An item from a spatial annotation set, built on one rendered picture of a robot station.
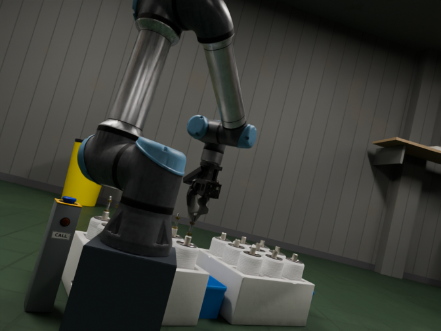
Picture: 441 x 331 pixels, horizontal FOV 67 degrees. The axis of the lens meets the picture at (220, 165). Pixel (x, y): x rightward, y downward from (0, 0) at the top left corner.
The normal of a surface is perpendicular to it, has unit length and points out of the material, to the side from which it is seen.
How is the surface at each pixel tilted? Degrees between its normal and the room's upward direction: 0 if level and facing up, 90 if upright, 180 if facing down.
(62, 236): 90
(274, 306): 90
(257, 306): 90
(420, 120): 90
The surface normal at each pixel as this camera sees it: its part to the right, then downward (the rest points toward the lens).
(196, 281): 0.53, 0.07
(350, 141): 0.15, -0.04
